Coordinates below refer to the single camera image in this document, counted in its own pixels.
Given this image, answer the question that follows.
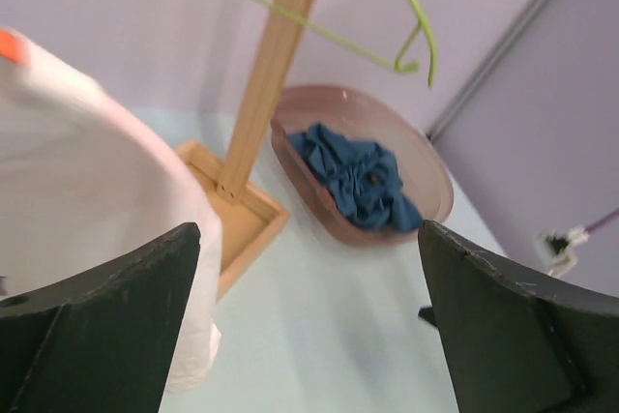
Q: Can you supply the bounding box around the white printed t shirt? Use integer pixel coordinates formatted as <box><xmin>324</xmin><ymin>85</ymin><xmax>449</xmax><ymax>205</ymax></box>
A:
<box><xmin>1</xmin><ymin>29</ymin><xmax>222</xmax><ymax>393</ymax></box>

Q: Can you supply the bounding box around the wooden clothes rack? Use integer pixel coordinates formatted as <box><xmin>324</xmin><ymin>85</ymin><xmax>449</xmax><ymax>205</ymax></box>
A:
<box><xmin>178</xmin><ymin>7</ymin><xmax>298</xmax><ymax>299</ymax></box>

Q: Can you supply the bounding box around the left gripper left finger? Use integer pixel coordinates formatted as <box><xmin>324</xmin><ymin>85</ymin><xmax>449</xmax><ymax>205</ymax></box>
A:
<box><xmin>1</xmin><ymin>222</ymin><xmax>200</xmax><ymax>412</ymax></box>

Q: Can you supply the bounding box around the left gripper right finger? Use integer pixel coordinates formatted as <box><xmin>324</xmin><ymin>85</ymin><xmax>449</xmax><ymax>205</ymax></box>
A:
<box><xmin>418</xmin><ymin>221</ymin><xmax>618</xmax><ymax>412</ymax></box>

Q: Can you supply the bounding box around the green clothes hanger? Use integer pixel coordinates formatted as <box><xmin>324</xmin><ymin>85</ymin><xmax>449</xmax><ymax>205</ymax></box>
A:
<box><xmin>157</xmin><ymin>0</ymin><xmax>439</xmax><ymax>90</ymax></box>

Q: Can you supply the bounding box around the pink translucent plastic basin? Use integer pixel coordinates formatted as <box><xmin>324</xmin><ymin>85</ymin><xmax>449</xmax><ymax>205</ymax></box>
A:
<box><xmin>271</xmin><ymin>85</ymin><xmax>455</xmax><ymax>247</ymax></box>

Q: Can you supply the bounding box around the blue t shirt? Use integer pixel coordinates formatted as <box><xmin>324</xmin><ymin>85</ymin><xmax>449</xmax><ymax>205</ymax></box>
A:
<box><xmin>288</xmin><ymin>123</ymin><xmax>423</xmax><ymax>233</ymax></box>

